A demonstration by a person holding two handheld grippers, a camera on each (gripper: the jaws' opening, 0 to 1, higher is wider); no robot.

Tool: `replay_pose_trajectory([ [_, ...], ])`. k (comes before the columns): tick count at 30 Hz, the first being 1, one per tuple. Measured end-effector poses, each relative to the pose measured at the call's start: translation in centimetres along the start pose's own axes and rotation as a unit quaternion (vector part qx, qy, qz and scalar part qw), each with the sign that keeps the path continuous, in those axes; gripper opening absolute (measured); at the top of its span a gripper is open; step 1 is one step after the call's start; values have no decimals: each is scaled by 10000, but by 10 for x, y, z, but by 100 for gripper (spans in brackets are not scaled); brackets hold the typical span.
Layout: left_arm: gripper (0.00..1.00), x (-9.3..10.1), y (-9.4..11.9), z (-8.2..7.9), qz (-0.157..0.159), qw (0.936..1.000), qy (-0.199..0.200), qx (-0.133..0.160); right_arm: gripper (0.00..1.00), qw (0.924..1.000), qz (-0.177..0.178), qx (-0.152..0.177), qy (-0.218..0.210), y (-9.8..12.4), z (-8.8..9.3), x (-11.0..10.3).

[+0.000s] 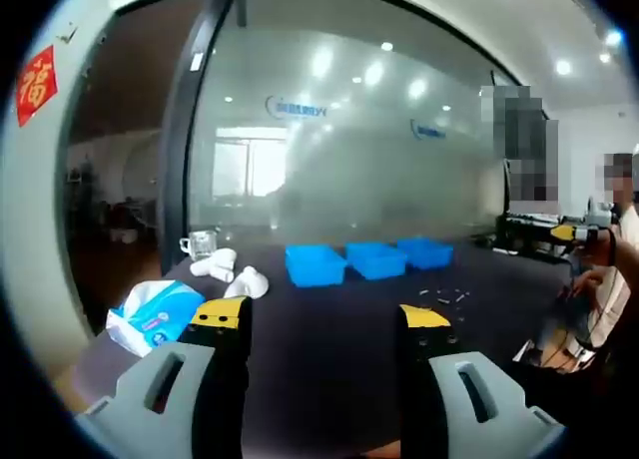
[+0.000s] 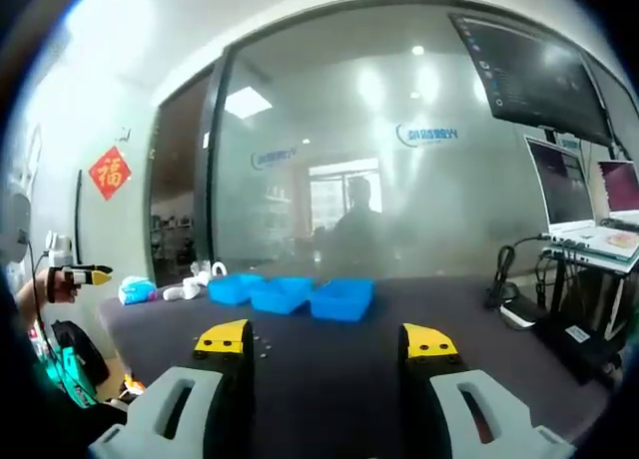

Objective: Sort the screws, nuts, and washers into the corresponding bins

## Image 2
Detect black bag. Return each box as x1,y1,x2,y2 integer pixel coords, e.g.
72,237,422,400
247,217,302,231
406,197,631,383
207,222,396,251
52,320,111,385

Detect person's left hand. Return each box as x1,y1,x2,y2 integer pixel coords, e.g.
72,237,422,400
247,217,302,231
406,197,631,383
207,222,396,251
48,267,81,304

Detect laptop with purple screen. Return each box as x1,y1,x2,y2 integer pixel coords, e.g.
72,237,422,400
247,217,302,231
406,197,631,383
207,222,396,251
597,159,639,226

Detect blue plastic bin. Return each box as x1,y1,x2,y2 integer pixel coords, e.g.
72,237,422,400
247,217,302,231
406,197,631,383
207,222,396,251
249,276,316,315
208,272,266,308
310,277,375,323

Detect large black wall monitor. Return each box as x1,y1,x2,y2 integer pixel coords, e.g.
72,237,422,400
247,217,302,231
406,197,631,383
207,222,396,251
447,12,618,149

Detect white worn chest device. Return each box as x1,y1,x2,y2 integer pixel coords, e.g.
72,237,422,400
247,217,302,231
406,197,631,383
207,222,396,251
0,189,34,265

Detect person's dark clothing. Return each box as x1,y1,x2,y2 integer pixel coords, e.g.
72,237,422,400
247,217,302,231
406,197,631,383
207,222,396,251
0,268,129,459

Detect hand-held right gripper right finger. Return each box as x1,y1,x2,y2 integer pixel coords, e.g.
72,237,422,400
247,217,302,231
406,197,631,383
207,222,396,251
397,322,575,459

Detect white crumpled cloth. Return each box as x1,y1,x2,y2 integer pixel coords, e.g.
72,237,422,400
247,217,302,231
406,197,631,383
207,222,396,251
162,271,211,301

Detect white laptop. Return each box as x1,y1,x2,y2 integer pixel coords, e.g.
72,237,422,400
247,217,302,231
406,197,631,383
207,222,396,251
523,134,639,275

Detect dark door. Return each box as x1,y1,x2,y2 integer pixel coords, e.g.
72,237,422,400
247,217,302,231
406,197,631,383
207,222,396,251
148,54,236,288

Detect black and white power adapter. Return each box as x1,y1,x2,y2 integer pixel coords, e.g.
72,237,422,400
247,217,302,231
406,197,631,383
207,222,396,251
498,298,548,330

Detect red diamond wall decoration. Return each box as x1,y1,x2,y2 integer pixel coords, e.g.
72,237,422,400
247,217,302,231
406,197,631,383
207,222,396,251
88,146,133,202

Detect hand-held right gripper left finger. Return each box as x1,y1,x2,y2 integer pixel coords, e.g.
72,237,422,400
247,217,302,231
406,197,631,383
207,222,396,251
87,318,257,459

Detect screws nuts and washers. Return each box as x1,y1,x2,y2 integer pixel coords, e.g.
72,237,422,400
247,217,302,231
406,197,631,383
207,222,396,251
252,331,275,359

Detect black power cable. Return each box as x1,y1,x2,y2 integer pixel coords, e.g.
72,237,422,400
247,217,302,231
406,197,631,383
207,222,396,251
486,232,550,310

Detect black laptop stand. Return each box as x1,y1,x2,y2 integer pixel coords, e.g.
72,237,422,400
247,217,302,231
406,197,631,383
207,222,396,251
536,251,639,385

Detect teal box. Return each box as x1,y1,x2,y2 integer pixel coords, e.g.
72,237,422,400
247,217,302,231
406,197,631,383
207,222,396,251
42,343,99,408

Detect blue tissue packet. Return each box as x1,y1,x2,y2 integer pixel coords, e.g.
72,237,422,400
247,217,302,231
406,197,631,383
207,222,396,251
118,275,157,305

